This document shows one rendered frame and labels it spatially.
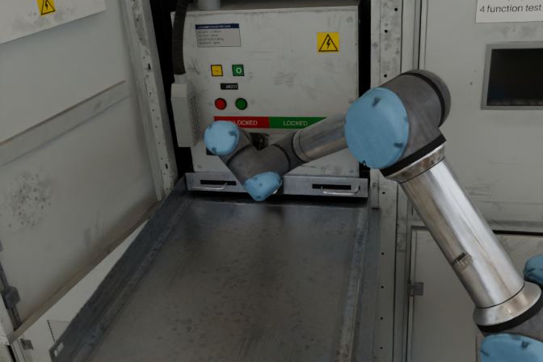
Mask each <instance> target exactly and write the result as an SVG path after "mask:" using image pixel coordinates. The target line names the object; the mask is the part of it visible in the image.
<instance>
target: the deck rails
mask: <svg viewBox="0 0 543 362"><path fill-rule="evenodd" d="M192 202H193V200H183V197H182V192H181V187H180V181H178V182H177V183H176V184H175V186H174V187H173V189H172V190H171V191H170V193H169V194H168V195H167V197H166V198H165V200H164V201H163V202H162V203H161V204H160V205H159V207H158V208H157V210H156V211H155V212H154V214H153V215H152V216H151V218H150V219H149V220H148V221H147V222H146V224H145V225H144V226H143V228H142V229H141V231H140V232H139V233H138V235H137V236H136V237H135V238H134V239H133V241H132V242H131V243H130V245H129V246H128V247H127V249H126V250H125V251H124V253H123V254H122V255H121V256H120V257H119V259H118V260H117V261H116V263H115V264H114V266H113V267H112V268H111V270H110V271H109V272H108V273H107V274H106V276H105V277H104V278H103V280H102V281H101V282H100V284H99V285H98V287H97V288H96V289H95V290H94V292H93V293H92V294H91V295H90V297H89V298H88V299H87V300H86V302H85V303H84V305H83V306H82V308H81V309H80V310H79V311H78V312H77V313H76V315H75V316H74V318H73V319H72V320H71V321H70V323H69V324H68V326H67V327H66V328H65V329H64V330H63V331H62V333H61V334H60V336H59V337H58V338H57V340H56V341H55V342H54V344H53V345H52V346H51V347H50V348H49V350H48V353H49V356H50V359H51V361H52V362H86V360H87V358H88V357H89V355H90V354H91V353H92V351H93V350H94V348H95V346H96V345H97V343H98V342H99V340H100V339H101V338H102V336H103V334H104V333H105V331H106V330H107V328H108V327H109V326H110V325H111V323H112V321H113V320H114V318H115V317H116V315H117V314H118V313H119V311H120V309H121V308H122V306H123V305H124V303H125V302H126V301H127V299H128V297H129V296H130V294H131V293H132V291H133V290H134V289H135V287H136V286H137V284H138V283H139V281H140V280H141V278H142V276H143V275H144V274H145V272H146V271H147V269H148V268H149V266H150V264H151V263H152V262H153V261H154V259H155V257H156V256H157V254H158V252H159V251H160V250H161V249H162V247H163V245H164V244H165V242H166V241H167V239H168V238H169V237H170V235H171V234H172V232H173V231H174V229H175V227H176V226H177V224H178V223H179V222H180V220H181V219H182V217H183V215H184V214H185V212H186V211H187V210H188V208H189V207H190V205H191V204H192ZM371 216H372V209H371V208H370V188H369V190H368V203H367V208H358V209H357V212H356V223H355V228H354V234H353V240H352V246H351V256H350V262H349V268H348V274H347V283H346V289H345V295H344V301H343V312H342V317H341V323H340V328H339V339H338V345H337V351H336V357H335V362H356V361H357V353H358V345H359V337H360V321H361V313H362V305H363V296H364V281H365V272H366V264H367V256H368V240H369V232H370V224H371ZM61 343H62V345H63V347H62V348H61V350H60V351H59V352H58V353H57V355H56V356H55V353H54V352H55V351H56V349H57V348H58V346H59V345H60V344H61Z"/></svg>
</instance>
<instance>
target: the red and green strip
mask: <svg viewBox="0 0 543 362"><path fill-rule="evenodd" d="M324 119H326V117H278V116H214V121H218V120H224V121H230V122H232V123H234V124H237V125H238V127H240V128H306V127H308V126H310V125H312V124H315V123H317V122H319V121H321V120H324Z"/></svg>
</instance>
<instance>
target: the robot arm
mask: <svg viewBox="0 0 543 362"><path fill-rule="evenodd" d="M450 107H451V96H450V93H449V90H448V87H447V86H446V84H445V83H444V81H443V80H442V79H441V78H440V77H439V76H437V75H435V74H434V73H432V72H429V71H426V70H422V69H413V70H410V71H406V72H404V73H402V74H399V75H398V76H396V77H395V78H392V79H391V80H389V81H388V82H385V83H384V84H382V85H380V86H378V87H375V88H372V89H371V90H368V91H366V92H365V93H364V94H363V95H362V96H361V97H359V98H358V99H357V100H356V101H355V102H354V103H353V104H352V105H351V106H350V107H349V108H348V109H346V110H344V111H342V112H339V113H337V114H335V115H333V116H330V117H328V118H326V119H324V120H321V121H319V122H317V123H315V124H312V125H310V126H308V127H306V128H303V129H302V130H298V131H296V132H292V133H290V134H288V135H287V136H286V137H284V138H282V139H280V140H278V141H277V142H275V143H273V144H271V145H269V146H268V139H267V138H266V137H269V136H270V135H268V134H266V133H249V132H247V131H246V130H245V129H243V128H240V127H238V125H237V124H234V123H232V122H230V121H224V120H218V121H215V122H213V123H211V124H210V125H209V126H208V127H207V129H206V131H205V133H204V143H205V145H206V154H207V155H211V156H218V157H219V158H220V159H221V160H222V161H223V163H224V164H225V165H226V166H227V167H228V168H229V170H230V171H231V172H232V174H233V175H234V176H235V177H236V179H237V180H238V181H239V183H240V184H241V185H242V187H243V189H244V190H245V191H247V192H248V193H249V194H250V195H251V196H252V198H253V199H254V200H256V201H262V200H265V199H266V198H268V197H269V196H270V195H271V194H273V193H274V192H275V191H276V190H277V189H278V188H279V187H280V186H281V184H282V180H281V178H280V177H282V176H283V175H285V174H287V173H288V172H289V171H291V170H293V169H295V168H296V167H298V166H301V165H303V164H306V163H308V162H312V161H313V160H316V159H319V158H322V157H325V156H327V155H329V154H333V153H335V152H338V151H340V150H342V149H346V148H349V150H350V151H351V153H352V154H353V156H354V157H355V158H356V159H357V160H358V161H359V162H361V163H362V164H363V163H365V164H366V166H368V167H371V168H375V169H379V170H380V172H381V173H382V175H383V176H384V178H385V179H390V180H393V181H396V182H398V183H399V185H400V186H401V188H402V190H403V191H404V192H405V194H406V196H407V198H408V199H409V201H410V202H411V203H412V205H413V207H414V208H415V210H416V212H417V213H418V215H419V216H420V218H421V220H422V221H423V223H424V224H425V226H426V227H427V229H428V231H429V233H430V234H431V236H432V237H433V239H434V240H435V242H436V244H437V245H438V247H439V248H440V250H441V251H442V253H443V255H444V257H445V258H446V259H447V261H448V263H449V264H450V266H451V268H452V269H453V270H454V272H455V274H456V275H457V277H458V279H459V281H460V282H461V283H462V285H463V287H464V288H465V290H466V292H467V293H468V294H469V296H470V298H471V299H472V301H473V303H474V304H475V308H474V313H473V320H474V322H475V323H476V325H477V327H478V329H479V330H480V331H481V333H482V335H483V336H484V340H483V341H482V342H481V349H480V356H481V359H482V362H543V255H536V256H533V257H532V258H530V259H529V260H528V261H527V262H526V264H525V266H524V270H523V274H524V279H522V277H521V276H520V273H519V272H518V271H517V270H516V268H515V266H514V264H513V263H512V261H511V260H510V258H509V257H508V255H507V253H506V252H505V250H504V249H503V247H502V246H501V244H500V242H499V240H498V239H497V238H496V237H495V234H494V233H493V231H492V230H491V228H490V226H489V225H488V224H487V222H486V220H485V218H484V217H483V215H482V214H481V213H480V211H479V209H478V207H477V206H476V204H475V203H474V201H473V200H472V198H471V197H470V195H469V193H468V192H467V191H466V189H465V187H464V185H463V184H462V182H461V181H460V179H459V178H458V176H457V174H456V173H455V171H454V169H453V168H452V167H451V165H450V164H449V162H448V160H447V158H446V157H445V156H444V151H445V148H446V145H447V141H446V139H445V137H444V135H443V134H442V132H441V131H440V129H439V127H440V126H441V125H442V124H443V123H444V122H445V121H446V119H447V117H448V114H449V111H450ZM266 146H267V147H266Z"/></svg>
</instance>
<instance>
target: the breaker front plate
mask: <svg viewBox="0 0 543 362"><path fill-rule="evenodd" d="M227 23H239V31H240V39H241V46H238V47H199V48H198V44H197V38H196V25H200V24H227ZM183 30H184V31H183V32H184V33H183V34H184V35H183V60H184V66H185V67H184V68H185V71H187V80H192V83H193V85H194V87H195V89H196V97H197V103H198V109H199V115H200V126H201V132H202V133H205V131H206V129H207V127H208V126H209V125H210V124H211V123H213V122H215V121H214V116H278V117H326V118H328V117H330V116H333V115H335V114H337V113H339V112H342V111H344V110H346V109H348V108H349V107H350V106H351V105H352V104H353V103H354V102H355V101H356V100H357V19H356V9H336V10H312V11H267V12H243V13H220V14H197V15H186V17H185V24H184V29H183ZM332 32H338V33H339V53H318V36H317V33H332ZM211 65H222V72H223V76H212V71H211ZM232 65H243V69H244V76H233V70H232ZM220 83H237V84H238V90H221V84H220ZM218 98H223V99H224V100H225V101H226V103H227V105H226V108H225V109H223V110H220V109H218V108H216V106H215V101H216V99H218ZM239 98H244V99H245V100H246V101H247V107H246V109H244V110H240V109H238V108H237V107H236V105H235V102H236V100H237V99H239ZM243 129H245V130H246V131H247V132H249V133H292V132H296V131H298V130H302V129H303V128H243ZM192 157H193V162H194V167H195V171H211V172H231V171H230V170H229V168H228V167H227V166H226V165H225V164H224V163H223V161H222V160H221V159H220V158H219V157H218V156H211V155H207V154H206V145H205V143H204V141H199V142H198V143H197V144H196V146H195V147H192ZM286 175H334V176H358V160H357V159H356V158H355V157H354V156H353V154H352V153H351V151H350V150H349V148H346V149H342V150H340V151H338V152H335V153H333V154H329V155H327V156H325V157H322V158H319V159H316V160H313V161H312V162H308V163H306V164H303V165H301V166H298V167H296V168H295V169H293V170H291V171H289V172H288V173H287V174H286Z"/></svg>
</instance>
